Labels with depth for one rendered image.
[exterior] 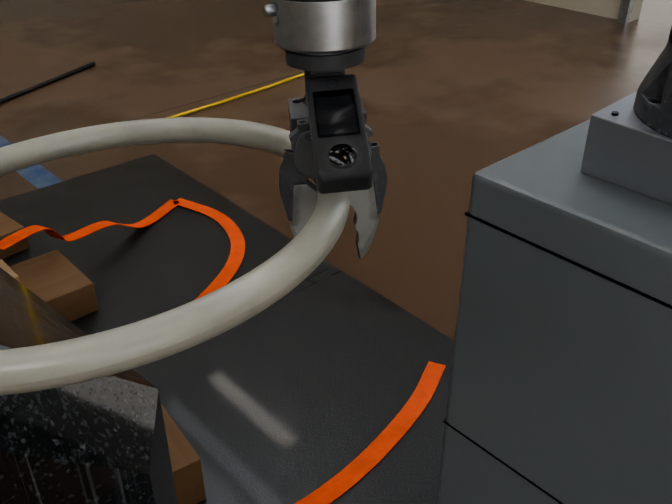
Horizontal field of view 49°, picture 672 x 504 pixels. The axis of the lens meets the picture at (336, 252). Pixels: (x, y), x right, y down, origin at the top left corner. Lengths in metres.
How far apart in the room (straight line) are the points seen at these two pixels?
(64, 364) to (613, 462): 0.70
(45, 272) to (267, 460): 0.90
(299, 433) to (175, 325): 1.23
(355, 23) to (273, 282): 0.23
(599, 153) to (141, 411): 0.65
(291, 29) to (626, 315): 0.49
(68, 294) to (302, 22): 1.57
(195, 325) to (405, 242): 1.94
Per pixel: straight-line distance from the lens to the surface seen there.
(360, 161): 0.60
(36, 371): 0.52
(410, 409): 1.78
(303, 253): 0.57
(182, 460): 1.53
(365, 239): 0.73
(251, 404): 1.80
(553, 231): 0.88
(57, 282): 2.16
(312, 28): 0.63
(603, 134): 0.93
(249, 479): 1.64
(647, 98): 0.93
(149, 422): 1.00
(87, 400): 0.93
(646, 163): 0.92
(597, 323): 0.90
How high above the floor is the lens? 1.24
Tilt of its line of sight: 32 degrees down
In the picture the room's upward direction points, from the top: straight up
